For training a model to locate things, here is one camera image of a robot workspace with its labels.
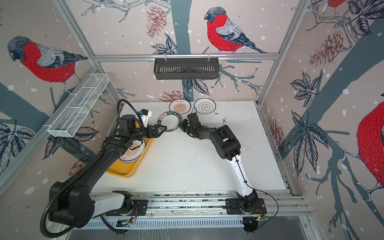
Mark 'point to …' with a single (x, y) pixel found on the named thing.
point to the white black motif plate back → (205, 106)
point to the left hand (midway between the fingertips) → (160, 127)
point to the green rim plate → (169, 113)
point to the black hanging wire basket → (186, 68)
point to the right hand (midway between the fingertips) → (177, 125)
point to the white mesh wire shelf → (70, 118)
